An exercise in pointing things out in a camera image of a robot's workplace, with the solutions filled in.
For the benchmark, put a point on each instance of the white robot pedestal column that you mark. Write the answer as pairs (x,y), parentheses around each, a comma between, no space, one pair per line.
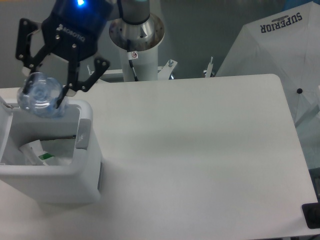
(140,57)

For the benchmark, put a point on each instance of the white metal mounting frame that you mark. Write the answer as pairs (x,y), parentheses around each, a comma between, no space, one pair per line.
(137,73)

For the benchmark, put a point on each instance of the white Superior umbrella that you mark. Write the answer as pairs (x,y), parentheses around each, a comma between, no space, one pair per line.
(286,44)

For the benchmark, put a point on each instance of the white trash can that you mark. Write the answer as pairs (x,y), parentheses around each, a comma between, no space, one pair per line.
(78,182)

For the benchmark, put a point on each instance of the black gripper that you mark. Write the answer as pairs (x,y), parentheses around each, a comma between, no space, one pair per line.
(77,22)

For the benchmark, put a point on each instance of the clear plastic water bottle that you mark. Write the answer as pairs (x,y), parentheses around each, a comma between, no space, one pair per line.
(39,96)

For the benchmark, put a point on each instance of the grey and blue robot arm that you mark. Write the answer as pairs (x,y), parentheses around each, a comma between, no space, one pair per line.
(132,27)

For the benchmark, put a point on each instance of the black device at table edge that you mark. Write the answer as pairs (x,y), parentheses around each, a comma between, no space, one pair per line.
(311,212)

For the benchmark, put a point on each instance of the white and green plastic wrapper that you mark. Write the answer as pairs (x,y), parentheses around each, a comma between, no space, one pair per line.
(57,152)

